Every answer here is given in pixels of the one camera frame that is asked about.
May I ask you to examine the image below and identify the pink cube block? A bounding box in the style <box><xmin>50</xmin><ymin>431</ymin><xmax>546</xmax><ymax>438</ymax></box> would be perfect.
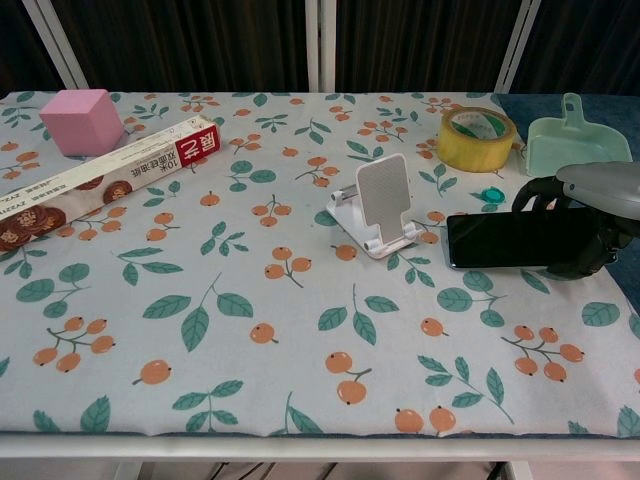
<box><xmin>38</xmin><ymin>89</ymin><xmax>125</xmax><ymax>157</ymax></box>

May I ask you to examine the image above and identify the blue table mat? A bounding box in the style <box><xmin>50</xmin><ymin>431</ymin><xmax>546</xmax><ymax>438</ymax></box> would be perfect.
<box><xmin>492</xmin><ymin>92</ymin><xmax>640</xmax><ymax>321</ymax></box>

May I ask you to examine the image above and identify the mint green dustpan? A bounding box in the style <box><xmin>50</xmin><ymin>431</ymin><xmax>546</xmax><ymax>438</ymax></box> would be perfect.
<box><xmin>525</xmin><ymin>92</ymin><xmax>634</xmax><ymax>179</ymax></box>

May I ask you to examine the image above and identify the white slanted frame bar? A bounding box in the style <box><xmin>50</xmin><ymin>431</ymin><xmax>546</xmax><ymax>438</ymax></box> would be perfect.
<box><xmin>493</xmin><ymin>0</ymin><xmax>542</xmax><ymax>95</ymax></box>
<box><xmin>22</xmin><ymin>0</ymin><xmax>97</xmax><ymax>92</ymax></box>

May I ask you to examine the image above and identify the dark pleated curtain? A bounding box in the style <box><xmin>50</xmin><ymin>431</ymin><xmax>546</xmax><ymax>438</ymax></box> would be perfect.
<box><xmin>0</xmin><ymin>0</ymin><xmax>640</xmax><ymax>97</ymax></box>

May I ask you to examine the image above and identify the white upright frame post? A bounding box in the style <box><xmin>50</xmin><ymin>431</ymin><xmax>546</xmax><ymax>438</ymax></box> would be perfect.
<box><xmin>304</xmin><ymin>0</ymin><xmax>338</xmax><ymax>94</ymax></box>

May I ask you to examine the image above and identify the black smartphone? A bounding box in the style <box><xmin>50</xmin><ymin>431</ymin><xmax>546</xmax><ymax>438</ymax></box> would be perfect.
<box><xmin>446</xmin><ymin>207</ymin><xmax>607</xmax><ymax>274</ymax></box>

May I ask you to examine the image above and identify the yellow packing tape roll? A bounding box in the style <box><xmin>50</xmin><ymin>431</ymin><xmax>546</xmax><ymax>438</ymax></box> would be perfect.
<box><xmin>436</xmin><ymin>106</ymin><xmax>518</xmax><ymax>174</ymax></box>

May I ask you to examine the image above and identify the floral fruit print tablecloth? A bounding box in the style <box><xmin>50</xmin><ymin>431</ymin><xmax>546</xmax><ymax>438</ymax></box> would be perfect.
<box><xmin>0</xmin><ymin>90</ymin><xmax>640</xmax><ymax>441</ymax></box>

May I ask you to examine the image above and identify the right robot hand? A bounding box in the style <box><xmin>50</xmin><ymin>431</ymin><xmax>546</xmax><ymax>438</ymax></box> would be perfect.
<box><xmin>512</xmin><ymin>160</ymin><xmax>640</xmax><ymax>282</ymax></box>

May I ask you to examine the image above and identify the long baking paper box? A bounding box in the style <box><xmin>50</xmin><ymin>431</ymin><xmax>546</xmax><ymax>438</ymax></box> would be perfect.
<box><xmin>0</xmin><ymin>114</ymin><xmax>222</xmax><ymax>258</ymax></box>

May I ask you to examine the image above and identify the white folding phone stand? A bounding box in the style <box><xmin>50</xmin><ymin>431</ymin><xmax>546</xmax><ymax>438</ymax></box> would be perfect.
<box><xmin>325</xmin><ymin>153</ymin><xmax>422</xmax><ymax>260</ymax></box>

